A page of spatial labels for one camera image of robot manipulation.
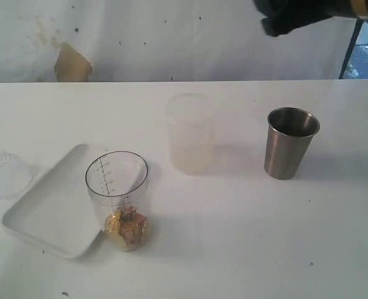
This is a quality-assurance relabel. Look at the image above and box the white rectangular tray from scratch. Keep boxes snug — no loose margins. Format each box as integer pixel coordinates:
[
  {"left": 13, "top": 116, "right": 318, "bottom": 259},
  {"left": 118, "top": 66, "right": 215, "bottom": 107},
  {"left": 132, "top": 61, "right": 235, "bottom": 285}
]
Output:
[{"left": 1, "top": 144, "right": 107, "bottom": 259}]

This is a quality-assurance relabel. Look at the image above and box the stainless steel cup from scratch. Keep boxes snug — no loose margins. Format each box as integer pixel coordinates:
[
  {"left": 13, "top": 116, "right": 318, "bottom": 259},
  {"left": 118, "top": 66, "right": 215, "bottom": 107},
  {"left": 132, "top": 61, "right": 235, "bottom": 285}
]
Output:
[{"left": 264, "top": 107, "right": 320, "bottom": 180}]

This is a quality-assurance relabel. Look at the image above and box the black metal frame post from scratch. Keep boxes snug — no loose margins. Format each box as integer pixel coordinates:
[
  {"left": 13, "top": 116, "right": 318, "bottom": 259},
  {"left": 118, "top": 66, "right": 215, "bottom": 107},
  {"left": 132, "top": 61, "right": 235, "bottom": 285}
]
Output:
[{"left": 339, "top": 19, "right": 364, "bottom": 79}]

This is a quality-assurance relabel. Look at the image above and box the clear plastic shaker cup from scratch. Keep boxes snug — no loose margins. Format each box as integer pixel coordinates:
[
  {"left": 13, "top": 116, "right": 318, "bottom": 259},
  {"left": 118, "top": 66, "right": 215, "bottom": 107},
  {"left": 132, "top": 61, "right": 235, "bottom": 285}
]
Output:
[{"left": 85, "top": 151, "right": 149, "bottom": 251}]

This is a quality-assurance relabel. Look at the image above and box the clear dome strainer lid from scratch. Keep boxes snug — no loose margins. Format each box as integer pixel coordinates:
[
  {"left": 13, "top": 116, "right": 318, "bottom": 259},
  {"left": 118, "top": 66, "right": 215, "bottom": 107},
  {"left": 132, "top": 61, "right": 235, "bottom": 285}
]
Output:
[{"left": 0, "top": 148, "right": 32, "bottom": 199}]

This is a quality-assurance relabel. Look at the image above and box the frosted translucent plastic cup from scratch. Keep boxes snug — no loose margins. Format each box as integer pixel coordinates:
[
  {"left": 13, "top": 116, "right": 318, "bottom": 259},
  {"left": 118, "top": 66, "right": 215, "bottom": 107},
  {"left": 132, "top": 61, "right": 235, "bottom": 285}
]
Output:
[{"left": 166, "top": 93, "right": 215, "bottom": 175}]

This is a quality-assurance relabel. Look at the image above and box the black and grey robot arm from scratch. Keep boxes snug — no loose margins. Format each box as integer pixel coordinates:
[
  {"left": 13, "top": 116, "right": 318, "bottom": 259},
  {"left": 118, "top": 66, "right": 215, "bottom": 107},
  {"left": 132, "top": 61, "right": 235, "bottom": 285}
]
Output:
[{"left": 253, "top": 0, "right": 368, "bottom": 37}]

